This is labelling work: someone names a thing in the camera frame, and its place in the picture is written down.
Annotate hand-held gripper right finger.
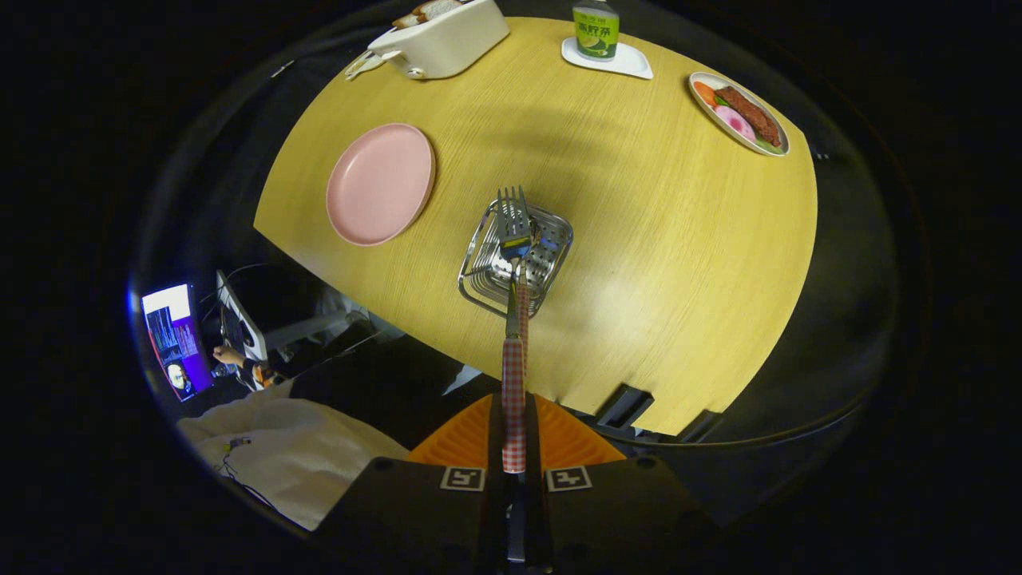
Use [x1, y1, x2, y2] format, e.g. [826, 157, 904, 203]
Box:
[523, 393, 719, 575]

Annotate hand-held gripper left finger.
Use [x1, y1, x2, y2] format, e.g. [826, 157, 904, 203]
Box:
[311, 393, 512, 575]

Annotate fork with red checkered handle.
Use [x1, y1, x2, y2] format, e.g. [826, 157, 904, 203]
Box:
[495, 186, 533, 474]

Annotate spoon with red checkered handle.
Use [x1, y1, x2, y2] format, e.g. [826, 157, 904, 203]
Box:
[516, 228, 561, 400]

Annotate white cloth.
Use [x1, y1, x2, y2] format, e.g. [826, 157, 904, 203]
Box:
[177, 383, 410, 532]

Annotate pink round plate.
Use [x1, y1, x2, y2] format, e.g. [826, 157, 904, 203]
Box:
[326, 122, 437, 247]

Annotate computer monitor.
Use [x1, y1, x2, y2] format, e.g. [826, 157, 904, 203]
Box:
[141, 284, 215, 403]

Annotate white plate with food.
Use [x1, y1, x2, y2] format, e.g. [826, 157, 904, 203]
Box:
[688, 71, 791, 157]

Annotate white square coaster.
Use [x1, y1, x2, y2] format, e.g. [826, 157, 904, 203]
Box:
[561, 37, 654, 81]

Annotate divided food tray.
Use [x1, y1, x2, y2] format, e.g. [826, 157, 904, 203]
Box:
[345, 50, 400, 81]

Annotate white toaster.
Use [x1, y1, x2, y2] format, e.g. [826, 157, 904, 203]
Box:
[367, 0, 510, 81]

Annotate green label drink bottle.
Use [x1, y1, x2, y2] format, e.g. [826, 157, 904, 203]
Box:
[572, 0, 620, 62]

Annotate toast bread slice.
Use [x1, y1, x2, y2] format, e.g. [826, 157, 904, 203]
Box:
[391, 0, 473, 30]

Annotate black table bracket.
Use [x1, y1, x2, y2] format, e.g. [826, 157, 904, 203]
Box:
[679, 409, 724, 444]
[595, 383, 656, 430]

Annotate metal wire drain basket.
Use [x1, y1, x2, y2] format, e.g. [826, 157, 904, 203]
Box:
[458, 200, 574, 319]

